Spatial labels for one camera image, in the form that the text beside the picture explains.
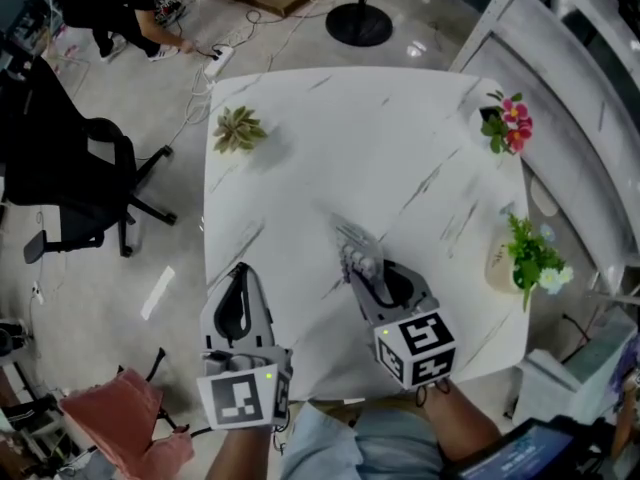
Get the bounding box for pink cloth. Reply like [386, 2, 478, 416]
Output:
[58, 367, 196, 480]

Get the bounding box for white paper sheet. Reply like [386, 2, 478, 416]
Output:
[140, 265, 177, 320]

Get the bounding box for black floor fan stand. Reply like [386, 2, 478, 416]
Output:
[324, 0, 395, 48]

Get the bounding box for pink flowers in pot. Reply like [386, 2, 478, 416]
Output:
[478, 89, 535, 157]

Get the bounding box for white shelving unit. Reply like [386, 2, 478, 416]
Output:
[449, 0, 640, 299]

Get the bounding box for white oval pad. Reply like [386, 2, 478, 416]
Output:
[528, 174, 560, 218]

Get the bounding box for black chair frame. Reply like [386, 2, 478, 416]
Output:
[143, 346, 192, 435]

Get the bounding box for white power strip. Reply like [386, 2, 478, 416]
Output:
[203, 44, 237, 82]

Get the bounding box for person's right forearm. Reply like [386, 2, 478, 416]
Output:
[418, 377, 502, 463]

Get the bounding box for small succulent plant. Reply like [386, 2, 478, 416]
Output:
[211, 104, 270, 155]

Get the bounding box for purple cloth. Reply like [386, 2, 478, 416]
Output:
[608, 331, 640, 400]

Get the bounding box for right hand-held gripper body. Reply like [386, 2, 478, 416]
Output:
[366, 294, 458, 392]

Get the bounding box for grey floor device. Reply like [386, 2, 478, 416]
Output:
[153, 0, 190, 28]

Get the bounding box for white box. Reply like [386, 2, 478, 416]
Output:
[513, 306, 640, 420]

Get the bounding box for person's light blue shirt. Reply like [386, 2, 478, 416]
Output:
[279, 401, 445, 480]

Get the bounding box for person's left forearm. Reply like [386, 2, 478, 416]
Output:
[204, 425, 275, 480]

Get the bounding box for black tablet with blue screen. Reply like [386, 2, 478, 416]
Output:
[439, 417, 592, 480]

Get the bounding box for black office chair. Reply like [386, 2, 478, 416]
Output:
[0, 55, 179, 265]

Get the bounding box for green plant in cream pot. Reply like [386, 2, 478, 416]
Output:
[483, 211, 575, 313]

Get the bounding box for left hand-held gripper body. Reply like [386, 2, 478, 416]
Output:
[196, 344, 294, 432]

